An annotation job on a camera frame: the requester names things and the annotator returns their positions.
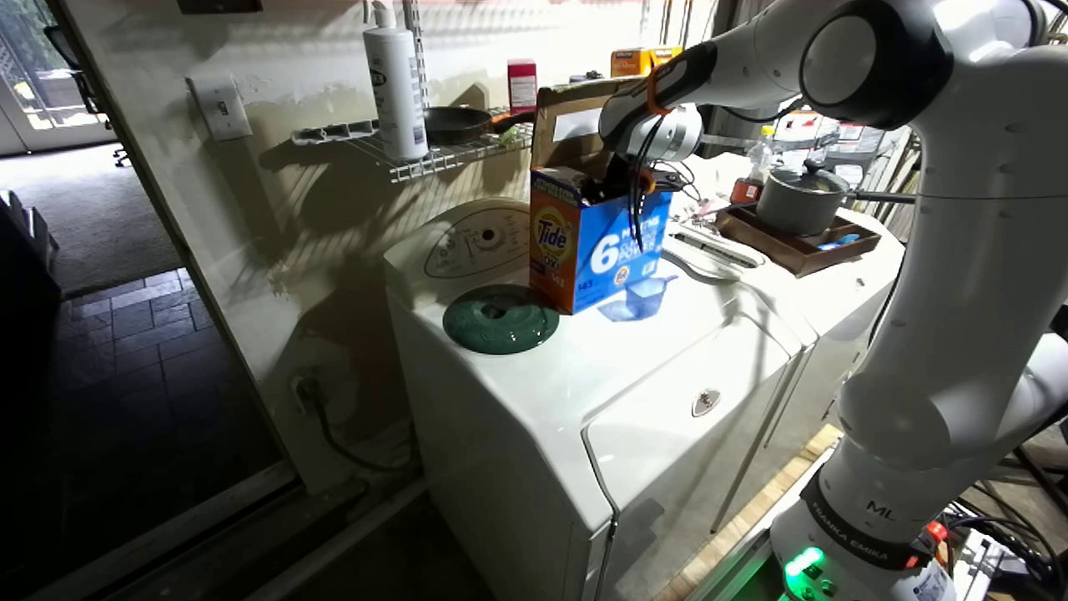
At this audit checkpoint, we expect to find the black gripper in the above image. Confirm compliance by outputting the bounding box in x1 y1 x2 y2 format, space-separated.
593 140 671 206

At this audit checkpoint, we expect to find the blue orange detergent box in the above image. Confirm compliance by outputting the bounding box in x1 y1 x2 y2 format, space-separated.
526 78 681 317

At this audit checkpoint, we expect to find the orange cardboard box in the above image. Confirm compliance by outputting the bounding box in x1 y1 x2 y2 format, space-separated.
608 48 651 79

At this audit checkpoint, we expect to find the dark soda can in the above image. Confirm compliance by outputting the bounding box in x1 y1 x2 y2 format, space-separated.
729 171 771 215

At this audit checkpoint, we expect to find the white container red cap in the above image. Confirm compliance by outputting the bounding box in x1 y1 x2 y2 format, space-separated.
504 59 540 115

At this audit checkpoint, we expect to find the grey pot with lid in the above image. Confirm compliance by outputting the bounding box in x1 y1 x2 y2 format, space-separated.
753 157 931 245

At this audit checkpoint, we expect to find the dark frying pan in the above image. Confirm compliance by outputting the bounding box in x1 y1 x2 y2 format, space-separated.
425 103 539 147

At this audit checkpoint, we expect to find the green round lid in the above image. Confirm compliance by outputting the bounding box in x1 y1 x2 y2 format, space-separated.
441 280 563 357

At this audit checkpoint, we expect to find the white washing machine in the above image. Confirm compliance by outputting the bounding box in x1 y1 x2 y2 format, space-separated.
380 196 832 601

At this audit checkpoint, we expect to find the tall white bottle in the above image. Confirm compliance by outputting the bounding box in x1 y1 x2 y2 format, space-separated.
362 0 431 166

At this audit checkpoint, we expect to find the white dryer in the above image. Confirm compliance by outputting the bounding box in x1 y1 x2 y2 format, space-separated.
663 147 918 538

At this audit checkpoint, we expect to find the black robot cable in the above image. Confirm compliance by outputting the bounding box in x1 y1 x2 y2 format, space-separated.
623 110 671 258

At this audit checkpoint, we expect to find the orange cable strap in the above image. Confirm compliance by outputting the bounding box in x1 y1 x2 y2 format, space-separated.
639 59 671 113

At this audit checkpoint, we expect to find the white wire shelf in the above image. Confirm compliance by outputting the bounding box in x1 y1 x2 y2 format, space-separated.
291 110 534 188

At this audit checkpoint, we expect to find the black plug and cord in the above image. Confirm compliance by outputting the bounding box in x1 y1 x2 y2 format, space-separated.
291 370 420 477

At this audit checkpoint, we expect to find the white wall switch plate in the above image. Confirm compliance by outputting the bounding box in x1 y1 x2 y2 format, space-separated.
186 74 256 142

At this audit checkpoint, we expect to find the green robot base mount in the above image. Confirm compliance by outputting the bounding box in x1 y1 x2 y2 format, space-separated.
764 542 847 601

